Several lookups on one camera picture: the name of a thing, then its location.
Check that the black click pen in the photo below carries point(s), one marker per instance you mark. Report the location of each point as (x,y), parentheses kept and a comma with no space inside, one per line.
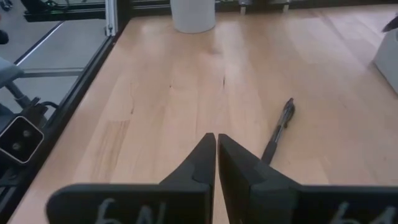
(278,130)

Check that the green plant in white pot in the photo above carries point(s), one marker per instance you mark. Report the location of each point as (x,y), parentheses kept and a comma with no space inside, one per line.
(192,15)

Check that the small silver depth camera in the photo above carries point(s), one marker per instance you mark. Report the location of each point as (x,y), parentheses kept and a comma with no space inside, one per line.
(20,140)

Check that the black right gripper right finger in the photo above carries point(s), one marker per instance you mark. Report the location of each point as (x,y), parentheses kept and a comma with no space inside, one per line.
(267,202)

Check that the black aluminium table frame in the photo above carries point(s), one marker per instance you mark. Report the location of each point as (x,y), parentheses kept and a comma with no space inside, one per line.
(122,12)

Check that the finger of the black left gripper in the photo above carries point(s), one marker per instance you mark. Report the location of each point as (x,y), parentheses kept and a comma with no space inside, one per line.
(392,25)

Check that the silver aluminium extrusion bar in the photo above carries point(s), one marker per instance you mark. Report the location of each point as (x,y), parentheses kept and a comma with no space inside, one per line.
(111,15)

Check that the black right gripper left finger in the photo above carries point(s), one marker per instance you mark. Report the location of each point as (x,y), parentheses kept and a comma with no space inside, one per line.
(183,202)

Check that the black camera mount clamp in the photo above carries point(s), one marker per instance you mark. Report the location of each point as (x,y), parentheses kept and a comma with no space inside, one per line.
(34,109)

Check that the white plastic bin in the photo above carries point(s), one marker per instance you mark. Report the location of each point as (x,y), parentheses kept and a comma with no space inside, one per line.
(388,62)

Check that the person's shoe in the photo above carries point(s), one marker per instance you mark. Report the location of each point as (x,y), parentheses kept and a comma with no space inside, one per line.
(3,37)

